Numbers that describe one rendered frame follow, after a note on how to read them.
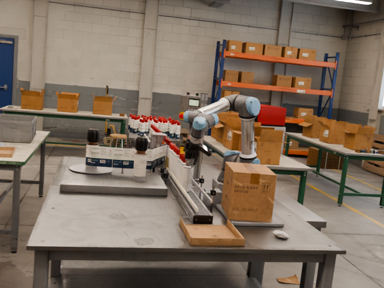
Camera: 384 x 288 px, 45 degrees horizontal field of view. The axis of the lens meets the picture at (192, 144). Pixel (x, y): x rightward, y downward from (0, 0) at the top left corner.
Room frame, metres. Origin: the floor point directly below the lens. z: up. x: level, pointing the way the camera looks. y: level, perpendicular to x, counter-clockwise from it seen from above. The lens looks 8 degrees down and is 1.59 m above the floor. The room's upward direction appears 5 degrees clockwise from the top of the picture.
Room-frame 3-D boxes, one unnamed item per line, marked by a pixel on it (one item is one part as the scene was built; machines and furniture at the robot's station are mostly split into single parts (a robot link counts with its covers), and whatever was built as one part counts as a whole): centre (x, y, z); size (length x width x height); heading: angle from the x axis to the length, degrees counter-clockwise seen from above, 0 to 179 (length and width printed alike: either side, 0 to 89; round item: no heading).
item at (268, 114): (8.92, -1.33, 0.61); 0.70 x 0.60 x 1.22; 23
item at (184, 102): (3.32, 0.02, 1.38); 0.17 x 0.10 x 0.19; 67
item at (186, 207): (3.19, 0.08, 0.85); 1.65 x 0.11 x 0.05; 12
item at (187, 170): (2.87, 0.01, 0.98); 0.05 x 0.05 x 0.20
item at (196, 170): (3.27, -0.05, 1.16); 0.04 x 0.04 x 0.67; 12
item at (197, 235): (2.22, -0.13, 0.85); 0.30 x 0.26 x 0.04; 12
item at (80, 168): (3.23, 0.70, 0.89); 0.31 x 0.31 x 0.01
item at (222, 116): (6.61, -0.42, 0.97); 0.45 x 0.40 x 0.37; 104
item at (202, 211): (3.19, 0.08, 0.86); 1.65 x 0.08 x 0.04; 12
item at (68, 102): (8.46, 2.35, 0.96); 0.43 x 0.42 x 0.37; 99
